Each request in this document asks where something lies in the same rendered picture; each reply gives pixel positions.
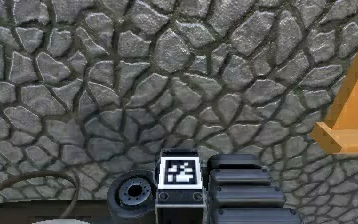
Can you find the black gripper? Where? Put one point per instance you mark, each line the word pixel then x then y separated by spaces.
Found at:
pixel 132 195

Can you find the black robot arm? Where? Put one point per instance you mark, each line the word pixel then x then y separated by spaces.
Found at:
pixel 240 193

